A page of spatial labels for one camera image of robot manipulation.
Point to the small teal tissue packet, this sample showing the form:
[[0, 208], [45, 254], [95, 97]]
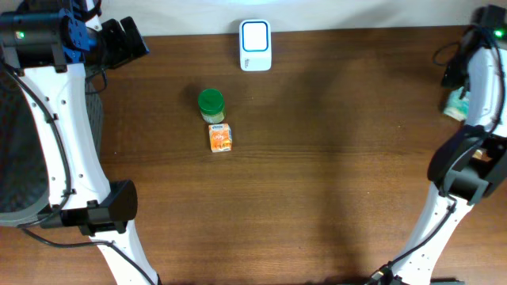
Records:
[[457, 104]]

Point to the dark grey plastic basket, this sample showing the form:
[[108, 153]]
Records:
[[50, 145]]

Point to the green lid glass jar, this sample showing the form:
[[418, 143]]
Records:
[[212, 106]]

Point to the cream tube gold cap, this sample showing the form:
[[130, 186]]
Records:
[[482, 155]]

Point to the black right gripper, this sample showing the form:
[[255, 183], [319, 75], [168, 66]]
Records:
[[451, 79]]

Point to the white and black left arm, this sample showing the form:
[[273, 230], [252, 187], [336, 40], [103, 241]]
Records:
[[55, 33]]

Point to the orange snack packet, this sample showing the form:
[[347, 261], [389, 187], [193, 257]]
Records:
[[220, 137]]

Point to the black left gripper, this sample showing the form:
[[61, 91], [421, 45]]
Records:
[[109, 32]]

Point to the white barcode scanner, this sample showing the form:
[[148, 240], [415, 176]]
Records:
[[255, 45]]

